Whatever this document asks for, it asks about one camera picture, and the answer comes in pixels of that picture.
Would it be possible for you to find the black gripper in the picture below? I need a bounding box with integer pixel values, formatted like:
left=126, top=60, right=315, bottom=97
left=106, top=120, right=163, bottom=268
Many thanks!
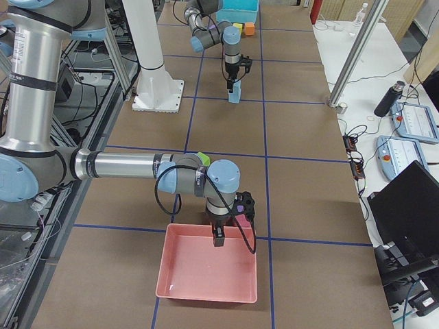
left=225, top=62, right=239, bottom=93
left=205, top=209, right=231, bottom=247

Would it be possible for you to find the magenta foam block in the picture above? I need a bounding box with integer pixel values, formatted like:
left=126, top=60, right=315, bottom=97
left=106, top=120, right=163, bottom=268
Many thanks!
left=232, top=215, right=251, bottom=228

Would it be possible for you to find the pink plastic bin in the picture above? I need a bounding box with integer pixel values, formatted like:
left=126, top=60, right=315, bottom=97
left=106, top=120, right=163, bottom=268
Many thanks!
left=156, top=223, right=257, bottom=304

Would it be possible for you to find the orange foam block left side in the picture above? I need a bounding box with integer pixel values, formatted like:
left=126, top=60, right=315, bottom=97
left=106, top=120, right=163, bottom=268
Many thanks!
left=244, top=22, right=255, bottom=36

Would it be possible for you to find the yellow foam block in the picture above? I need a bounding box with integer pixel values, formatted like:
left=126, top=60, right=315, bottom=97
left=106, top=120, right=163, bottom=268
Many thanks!
left=233, top=23, right=243, bottom=34

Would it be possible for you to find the teal plastic bin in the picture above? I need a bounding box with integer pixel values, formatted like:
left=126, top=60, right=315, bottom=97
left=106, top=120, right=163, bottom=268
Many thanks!
left=216, top=0, right=259, bottom=23

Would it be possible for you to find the green foam block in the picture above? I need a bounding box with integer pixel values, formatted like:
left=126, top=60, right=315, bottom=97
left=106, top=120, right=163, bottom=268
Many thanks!
left=196, top=151, right=211, bottom=166

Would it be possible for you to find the small metal cylinder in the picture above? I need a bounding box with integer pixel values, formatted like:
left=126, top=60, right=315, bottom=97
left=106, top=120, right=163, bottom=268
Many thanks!
left=335, top=102, right=348, bottom=115

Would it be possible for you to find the black power strip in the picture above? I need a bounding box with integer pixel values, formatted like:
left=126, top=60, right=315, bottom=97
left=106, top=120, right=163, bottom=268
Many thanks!
left=342, top=134, right=366, bottom=181

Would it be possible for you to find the black water bottle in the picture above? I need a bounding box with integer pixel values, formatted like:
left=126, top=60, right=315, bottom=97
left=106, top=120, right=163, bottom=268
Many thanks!
left=374, top=80, right=405, bottom=117

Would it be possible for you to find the teach pendant near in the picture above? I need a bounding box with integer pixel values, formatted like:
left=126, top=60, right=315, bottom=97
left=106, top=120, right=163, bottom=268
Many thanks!
left=377, top=135, right=429, bottom=180

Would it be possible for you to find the teach pendant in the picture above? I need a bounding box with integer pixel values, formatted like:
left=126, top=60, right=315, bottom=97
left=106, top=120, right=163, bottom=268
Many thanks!
left=390, top=101, right=438, bottom=144
left=377, top=135, right=429, bottom=180

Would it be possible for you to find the black laptop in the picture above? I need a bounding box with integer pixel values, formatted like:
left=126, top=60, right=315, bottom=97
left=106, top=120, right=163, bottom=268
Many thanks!
left=368, top=160, right=438, bottom=256

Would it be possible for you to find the teach pendant far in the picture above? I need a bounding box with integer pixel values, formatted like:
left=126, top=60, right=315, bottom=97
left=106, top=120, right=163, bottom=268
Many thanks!
left=390, top=101, right=438, bottom=144

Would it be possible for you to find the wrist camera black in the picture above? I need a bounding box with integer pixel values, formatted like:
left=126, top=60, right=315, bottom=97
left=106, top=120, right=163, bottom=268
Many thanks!
left=233, top=191, right=255, bottom=223
left=239, top=55, right=252, bottom=75

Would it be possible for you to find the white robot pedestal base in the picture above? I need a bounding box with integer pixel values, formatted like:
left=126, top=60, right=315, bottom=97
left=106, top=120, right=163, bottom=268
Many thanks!
left=123, top=0, right=185, bottom=113

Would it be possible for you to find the aluminium frame post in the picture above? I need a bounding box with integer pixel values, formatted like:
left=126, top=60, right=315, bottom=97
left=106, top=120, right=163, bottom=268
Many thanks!
left=327, top=0, right=389, bottom=108

